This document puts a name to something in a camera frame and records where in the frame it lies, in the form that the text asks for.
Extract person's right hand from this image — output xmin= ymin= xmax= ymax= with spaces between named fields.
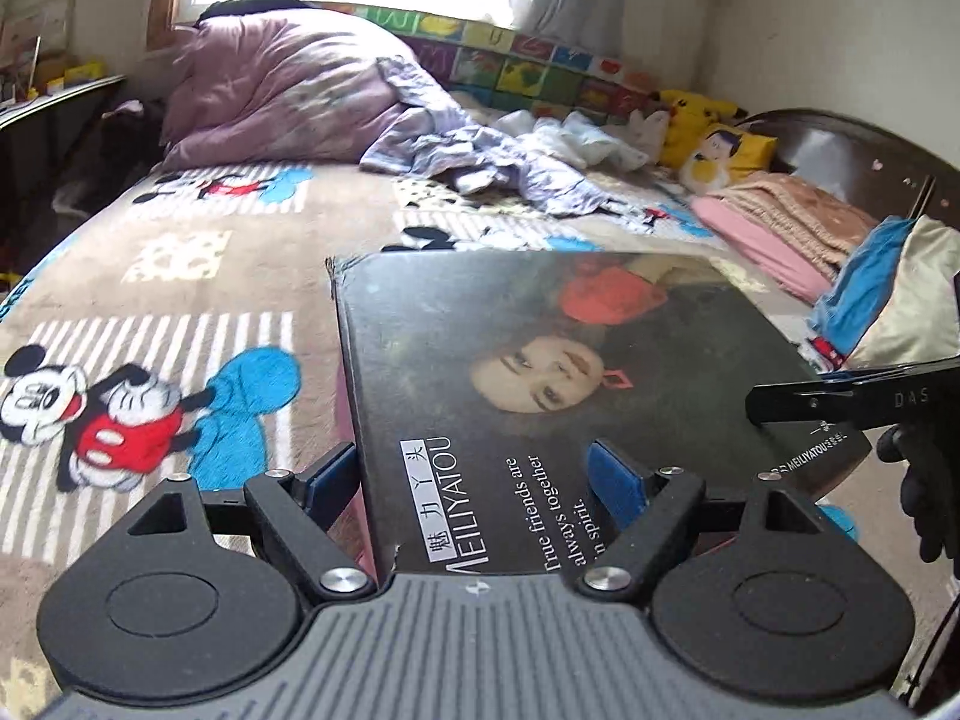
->
xmin=876 ymin=424 xmax=960 ymax=563

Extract yellow box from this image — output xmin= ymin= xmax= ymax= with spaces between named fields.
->
xmin=37 ymin=60 xmax=106 ymax=87

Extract pink folded sheet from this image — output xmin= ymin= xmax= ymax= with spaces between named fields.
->
xmin=690 ymin=195 xmax=833 ymax=308

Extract colourful alphabet foam mat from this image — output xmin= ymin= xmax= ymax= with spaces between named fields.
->
xmin=352 ymin=4 xmax=661 ymax=121

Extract dark desk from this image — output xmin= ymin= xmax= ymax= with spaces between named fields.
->
xmin=0 ymin=75 xmax=128 ymax=188

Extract lavender crumpled sheet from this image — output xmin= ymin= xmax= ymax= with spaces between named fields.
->
xmin=360 ymin=56 xmax=623 ymax=218

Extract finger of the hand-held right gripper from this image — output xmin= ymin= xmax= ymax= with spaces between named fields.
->
xmin=746 ymin=372 xmax=872 ymax=426

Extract dark clothing pile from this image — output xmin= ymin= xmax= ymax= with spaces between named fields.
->
xmin=52 ymin=97 xmax=173 ymax=218

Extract yellow printed cushion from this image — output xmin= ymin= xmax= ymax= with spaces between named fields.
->
xmin=679 ymin=124 xmax=777 ymax=188

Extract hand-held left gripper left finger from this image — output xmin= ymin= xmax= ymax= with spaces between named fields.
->
xmin=124 ymin=441 xmax=380 ymax=602

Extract peach fuzzy blanket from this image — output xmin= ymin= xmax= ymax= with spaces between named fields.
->
xmin=716 ymin=171 xmax=878 ymax=278

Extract black pillow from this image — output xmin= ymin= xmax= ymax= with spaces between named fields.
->
xmin=196 ymin=0 xmax=316 ymax=23

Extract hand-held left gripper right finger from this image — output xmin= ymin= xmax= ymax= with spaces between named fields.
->
xmin=577 ymin=439 xmax=833 ymax=602

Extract white crumpled clothes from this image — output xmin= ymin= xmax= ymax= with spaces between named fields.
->
xmin=491 ymin=109 xmax=650 ymax=173

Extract cartoon mouse printed blanket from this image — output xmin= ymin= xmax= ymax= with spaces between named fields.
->
xmin=0 ymin=157 xmax=960 ymax=691

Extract dark wooden headboard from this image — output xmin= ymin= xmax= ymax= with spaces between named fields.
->
xmin=731 ymin=109 xmax=960 ymax=241

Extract blue pillow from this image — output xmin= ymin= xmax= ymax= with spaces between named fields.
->
xmin=806 ymin=216 xmax=912 ymax=372

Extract yellow plush toy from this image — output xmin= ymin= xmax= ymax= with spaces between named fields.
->
xmin=649 ymin=88 xmax=743 ymax=166

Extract pink quilt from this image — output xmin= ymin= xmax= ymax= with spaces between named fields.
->
xmin=160 ymin=11 xmax=451 ymax=173

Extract framed picture board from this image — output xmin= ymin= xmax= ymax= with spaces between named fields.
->
xmin=0 ymin=0 xmax=76 ymax=53

